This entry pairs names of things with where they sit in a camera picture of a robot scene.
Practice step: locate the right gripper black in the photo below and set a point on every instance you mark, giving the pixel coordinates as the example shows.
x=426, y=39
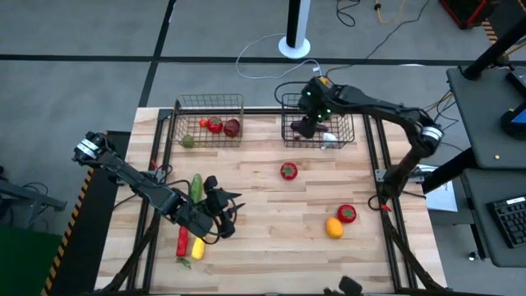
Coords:
x=320, y=100

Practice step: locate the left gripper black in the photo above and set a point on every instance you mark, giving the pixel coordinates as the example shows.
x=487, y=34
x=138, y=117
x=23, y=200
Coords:
x=197, y=218

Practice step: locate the purple toy eggplant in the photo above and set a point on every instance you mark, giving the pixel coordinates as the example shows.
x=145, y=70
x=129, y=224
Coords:
x=295, y=124

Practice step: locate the white toy garlic bulb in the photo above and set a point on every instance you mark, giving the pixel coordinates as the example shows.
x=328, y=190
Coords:
x=329, y=141

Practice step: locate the green toy cucumber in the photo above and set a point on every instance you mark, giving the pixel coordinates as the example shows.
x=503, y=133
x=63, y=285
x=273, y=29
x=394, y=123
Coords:
x=197, y=188

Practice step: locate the yellow oblong toy vegetable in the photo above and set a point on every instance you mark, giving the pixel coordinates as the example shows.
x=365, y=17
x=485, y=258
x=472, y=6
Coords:
x=198, y=248

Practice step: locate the red toy tomato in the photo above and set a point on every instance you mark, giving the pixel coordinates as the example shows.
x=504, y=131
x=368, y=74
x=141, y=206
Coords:
x=347, y=214
x=289, y=171

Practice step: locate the red toy chili pepper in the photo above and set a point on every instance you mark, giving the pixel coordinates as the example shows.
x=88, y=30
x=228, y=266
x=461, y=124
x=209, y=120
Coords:
x=182, y=241

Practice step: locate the small green toy pod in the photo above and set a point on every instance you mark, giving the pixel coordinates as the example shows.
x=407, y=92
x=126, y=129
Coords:
x=183, y=262

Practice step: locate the small toy kiwi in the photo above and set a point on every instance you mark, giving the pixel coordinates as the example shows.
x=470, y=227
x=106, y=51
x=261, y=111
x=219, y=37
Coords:
x=188, y=141

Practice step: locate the dark red round toy fruit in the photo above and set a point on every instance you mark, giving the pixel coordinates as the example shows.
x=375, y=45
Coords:
x=232, y=128

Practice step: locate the bright red toy apple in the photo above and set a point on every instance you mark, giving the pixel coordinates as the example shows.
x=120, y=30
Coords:
x=215, y=125

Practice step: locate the small orange-red toy fruit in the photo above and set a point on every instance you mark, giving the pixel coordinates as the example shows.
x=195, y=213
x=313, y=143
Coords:
x=203, y=123

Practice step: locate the orange toy citrus fruit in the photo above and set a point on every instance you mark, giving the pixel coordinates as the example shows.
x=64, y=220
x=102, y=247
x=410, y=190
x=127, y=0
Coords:
x=334, y=228

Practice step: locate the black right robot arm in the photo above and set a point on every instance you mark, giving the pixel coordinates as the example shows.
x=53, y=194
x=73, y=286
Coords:
x=394, y=109

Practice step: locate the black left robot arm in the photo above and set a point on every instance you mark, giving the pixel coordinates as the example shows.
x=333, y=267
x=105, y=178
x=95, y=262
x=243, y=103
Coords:
x=123, y=172

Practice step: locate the black pole white round base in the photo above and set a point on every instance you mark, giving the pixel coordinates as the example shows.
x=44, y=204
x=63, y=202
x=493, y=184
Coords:
x=294, y=45

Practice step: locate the black hazard striped mat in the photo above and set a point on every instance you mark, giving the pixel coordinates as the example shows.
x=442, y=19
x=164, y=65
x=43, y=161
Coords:
x=82, y=246

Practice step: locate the black bulky object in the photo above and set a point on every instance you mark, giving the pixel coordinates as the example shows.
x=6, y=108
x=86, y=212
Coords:
x=349, y=285

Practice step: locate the white paper sheet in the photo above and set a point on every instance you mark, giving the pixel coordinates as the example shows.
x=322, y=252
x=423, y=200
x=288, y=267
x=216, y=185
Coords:
x=444, y=199

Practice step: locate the grey platform table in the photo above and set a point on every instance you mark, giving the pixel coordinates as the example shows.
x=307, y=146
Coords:
x=472, y=123

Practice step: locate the red black tool box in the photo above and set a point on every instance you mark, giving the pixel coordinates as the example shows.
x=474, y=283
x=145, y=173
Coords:
x=464, y=10

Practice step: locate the grey stand legs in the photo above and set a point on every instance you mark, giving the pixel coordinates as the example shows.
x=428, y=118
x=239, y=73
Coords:
x=24, y=193

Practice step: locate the black pole stand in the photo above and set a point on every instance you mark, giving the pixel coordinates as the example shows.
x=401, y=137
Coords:
x=493, y=51

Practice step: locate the grey desk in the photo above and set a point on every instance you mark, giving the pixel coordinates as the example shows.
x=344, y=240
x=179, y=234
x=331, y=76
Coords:
x=481, y=230

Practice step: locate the green floor mat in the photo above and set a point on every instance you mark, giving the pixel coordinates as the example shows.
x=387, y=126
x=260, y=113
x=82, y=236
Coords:
x=24, y=263

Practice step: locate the black blue device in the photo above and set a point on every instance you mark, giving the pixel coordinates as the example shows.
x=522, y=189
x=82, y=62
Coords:
x=515, y=123

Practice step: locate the black keyboard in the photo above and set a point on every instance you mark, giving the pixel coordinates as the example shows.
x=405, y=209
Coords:
x=511, y=222

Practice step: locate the black table frame rails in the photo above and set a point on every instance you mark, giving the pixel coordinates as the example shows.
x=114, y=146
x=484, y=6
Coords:
x=263, y=111

